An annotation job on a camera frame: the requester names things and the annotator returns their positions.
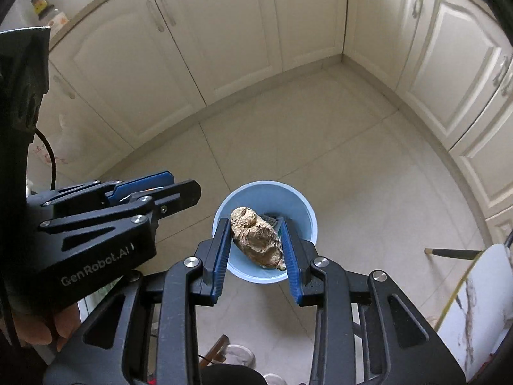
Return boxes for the blue trash bin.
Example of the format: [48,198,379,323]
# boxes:
[211,181,318,284]

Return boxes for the black power cable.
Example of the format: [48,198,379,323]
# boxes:
[33,128,58,192]

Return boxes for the white slipper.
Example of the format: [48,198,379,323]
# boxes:
[223,343,256,368]

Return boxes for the black gold table leg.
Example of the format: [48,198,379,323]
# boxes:
[424,248,482,261]

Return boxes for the condiment bottles group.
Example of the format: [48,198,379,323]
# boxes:
[31,0,69,37]

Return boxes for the cream kitchen base cabinets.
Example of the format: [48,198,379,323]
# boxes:
[40,0,512,241]

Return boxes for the person's left hand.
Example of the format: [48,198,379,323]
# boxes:
[12,303,81,351]

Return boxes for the white plastic bag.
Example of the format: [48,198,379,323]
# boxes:
[46,113,85,165]

